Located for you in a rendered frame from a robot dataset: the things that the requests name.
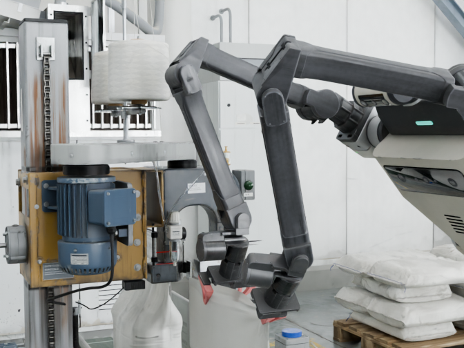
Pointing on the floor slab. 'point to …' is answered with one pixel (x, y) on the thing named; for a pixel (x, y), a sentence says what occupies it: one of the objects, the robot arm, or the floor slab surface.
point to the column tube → (63, 315)
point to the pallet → (368, 335)
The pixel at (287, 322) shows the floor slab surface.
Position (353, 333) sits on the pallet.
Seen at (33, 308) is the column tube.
